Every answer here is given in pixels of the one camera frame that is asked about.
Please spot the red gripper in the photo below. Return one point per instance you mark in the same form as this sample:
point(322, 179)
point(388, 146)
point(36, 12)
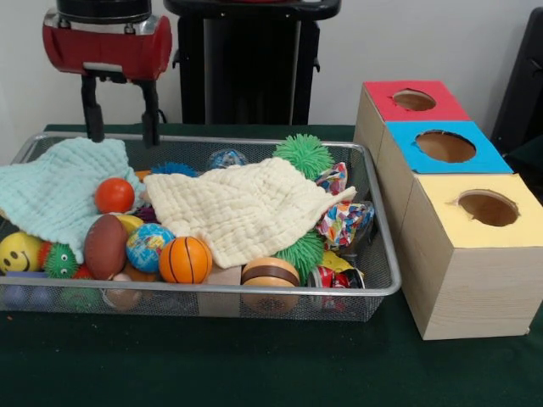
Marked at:
point(106, 48)

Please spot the metal mesh bin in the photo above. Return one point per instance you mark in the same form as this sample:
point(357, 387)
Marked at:
point(169, 305)

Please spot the plain orange-red ball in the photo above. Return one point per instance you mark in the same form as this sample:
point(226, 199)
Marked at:
point(114, 195)

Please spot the mint green waffle cloth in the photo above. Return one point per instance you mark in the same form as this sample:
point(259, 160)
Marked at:
point(55, 182)

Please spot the brown toy football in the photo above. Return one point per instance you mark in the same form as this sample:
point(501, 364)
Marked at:
point(105, 248)

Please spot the globe print ball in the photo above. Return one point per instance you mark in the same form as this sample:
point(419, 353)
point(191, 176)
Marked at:
point(146, 248)

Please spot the cream waffle cloth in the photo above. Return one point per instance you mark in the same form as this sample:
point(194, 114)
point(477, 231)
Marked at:
point(237, 207)

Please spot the orange toy basketball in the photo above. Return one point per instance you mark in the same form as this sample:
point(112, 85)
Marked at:
point(185, 260)

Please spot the yellow smiley ball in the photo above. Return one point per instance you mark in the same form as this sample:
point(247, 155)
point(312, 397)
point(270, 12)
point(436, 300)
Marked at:
point(17, 252)

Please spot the green spiky ball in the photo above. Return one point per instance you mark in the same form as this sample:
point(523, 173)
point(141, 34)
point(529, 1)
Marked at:
point(303, 154)

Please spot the toy hamburger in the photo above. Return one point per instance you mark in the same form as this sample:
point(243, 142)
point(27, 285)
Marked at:
point(269, 273)

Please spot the colourful patterned wrapper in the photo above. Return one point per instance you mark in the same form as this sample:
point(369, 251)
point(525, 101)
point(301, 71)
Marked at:
point(339, 224)

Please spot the dark green side tablecloth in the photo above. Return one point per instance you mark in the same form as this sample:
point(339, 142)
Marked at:
point(530, 157)

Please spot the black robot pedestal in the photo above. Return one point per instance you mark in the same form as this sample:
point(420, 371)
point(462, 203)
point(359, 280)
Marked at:
point(250, 63)

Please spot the black furniture frame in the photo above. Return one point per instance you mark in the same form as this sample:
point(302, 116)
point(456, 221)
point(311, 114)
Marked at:
point(524, 85)

